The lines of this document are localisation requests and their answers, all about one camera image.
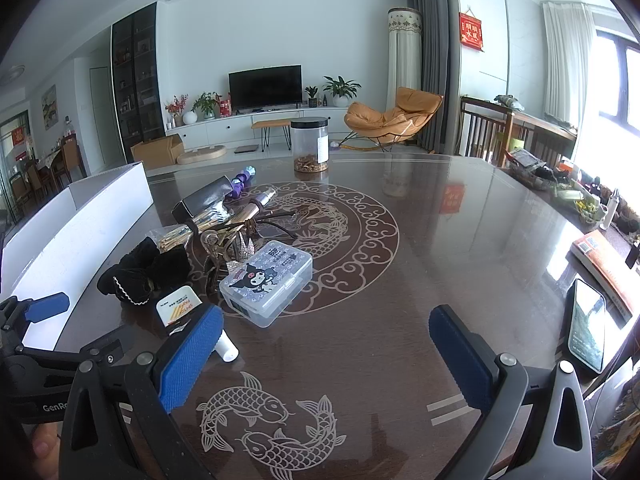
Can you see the brown cardboard box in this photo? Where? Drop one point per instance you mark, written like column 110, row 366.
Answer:
column 155, row 152

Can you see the clear jar black lid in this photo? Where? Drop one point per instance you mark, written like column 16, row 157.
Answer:
column 310, row 145

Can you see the dark floor scale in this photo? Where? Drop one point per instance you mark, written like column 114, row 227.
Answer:
column 246, row 149

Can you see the white cardboard storage box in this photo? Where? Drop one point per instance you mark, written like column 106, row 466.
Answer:
column 75, row 240

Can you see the white television cabinet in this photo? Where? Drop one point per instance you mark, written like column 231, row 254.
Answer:
column 225, row 127

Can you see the white orange card packet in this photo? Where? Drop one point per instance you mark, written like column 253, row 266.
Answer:
column 177, row 305

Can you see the dark display cabinet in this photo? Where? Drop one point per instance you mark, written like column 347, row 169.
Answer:
column 137, row 75

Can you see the purple toy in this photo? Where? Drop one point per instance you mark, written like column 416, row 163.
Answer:
column 240, row 180

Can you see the round white vase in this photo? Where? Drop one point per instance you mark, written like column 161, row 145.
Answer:
column 190, row 117

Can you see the grey curtain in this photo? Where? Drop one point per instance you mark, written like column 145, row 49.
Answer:
column 431, row 50

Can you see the white bottle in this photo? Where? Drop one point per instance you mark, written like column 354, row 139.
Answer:
column 613, row 210

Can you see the leafy green potted plant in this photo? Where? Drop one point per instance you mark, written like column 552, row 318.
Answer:
column 205, row 105

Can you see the person's left hand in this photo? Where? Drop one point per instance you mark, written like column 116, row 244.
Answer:
column 45, row 442

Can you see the large potted plant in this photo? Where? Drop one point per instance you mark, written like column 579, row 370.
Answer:
column 341, row 91

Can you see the orange book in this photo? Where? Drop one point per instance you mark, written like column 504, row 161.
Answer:
column 607, row 270

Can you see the wooden slatted bench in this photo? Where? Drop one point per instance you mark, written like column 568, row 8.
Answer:
column 530, row 127

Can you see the black fabric pouch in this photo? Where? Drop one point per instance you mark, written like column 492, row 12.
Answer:
column 145, row 270

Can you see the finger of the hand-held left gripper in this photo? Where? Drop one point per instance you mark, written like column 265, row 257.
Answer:
column 47, row 306
column 75, row 352

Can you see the orange lounge chair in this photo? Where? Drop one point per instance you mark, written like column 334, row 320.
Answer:
column 390, row 117

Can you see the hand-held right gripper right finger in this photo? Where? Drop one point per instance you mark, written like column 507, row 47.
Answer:
column 457, row 360

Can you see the red wall hanging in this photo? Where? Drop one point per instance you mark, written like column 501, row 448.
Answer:
column 471, row 30

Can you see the covered standing air conditioner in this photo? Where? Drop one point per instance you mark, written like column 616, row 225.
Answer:
column 404, row 60

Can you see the black carton box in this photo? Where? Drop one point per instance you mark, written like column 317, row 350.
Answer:
column 200, row 200

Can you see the red flowers in vase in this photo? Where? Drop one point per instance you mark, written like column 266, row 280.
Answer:
column 175, row 107

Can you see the bronze metal hair claw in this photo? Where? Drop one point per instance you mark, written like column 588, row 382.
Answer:
column 215, row 255

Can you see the dining table with chairs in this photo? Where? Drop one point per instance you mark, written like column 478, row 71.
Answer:
column 55, row 162

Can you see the black glasses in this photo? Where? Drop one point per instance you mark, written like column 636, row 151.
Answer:
column 272, row 223

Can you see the white tube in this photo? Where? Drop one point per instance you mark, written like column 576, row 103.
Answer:
column 227, row 347

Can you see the wall painting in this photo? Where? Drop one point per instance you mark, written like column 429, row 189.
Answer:
column 49, row 106

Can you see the black smartphone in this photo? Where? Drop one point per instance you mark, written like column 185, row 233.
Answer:
column 586, row 327

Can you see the small potted plant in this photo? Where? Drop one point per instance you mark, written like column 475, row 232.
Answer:
column 312, row 97

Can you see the round beige floor pad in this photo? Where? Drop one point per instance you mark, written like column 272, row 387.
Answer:
column 200, row 156

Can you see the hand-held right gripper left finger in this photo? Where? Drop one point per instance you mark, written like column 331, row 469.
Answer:
column 192, row 355

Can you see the rhinestone bow hair clip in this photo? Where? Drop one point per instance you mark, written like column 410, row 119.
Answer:
column 242, row 250

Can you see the black television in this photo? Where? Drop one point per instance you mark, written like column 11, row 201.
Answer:
column 265, row 87

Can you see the white curtain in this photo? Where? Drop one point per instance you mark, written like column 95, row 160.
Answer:
column 567, row 60

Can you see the red gift box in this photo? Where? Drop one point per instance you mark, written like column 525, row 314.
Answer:
column 225, row 107

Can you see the wooden bench hairpin legs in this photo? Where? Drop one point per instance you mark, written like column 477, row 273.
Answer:
column 271, row 124

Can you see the bag of wooden sticks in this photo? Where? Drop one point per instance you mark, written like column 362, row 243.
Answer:
column 175, row 237

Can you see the clear plastic box cartoon print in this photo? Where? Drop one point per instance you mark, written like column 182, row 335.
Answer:
column 265, row 280

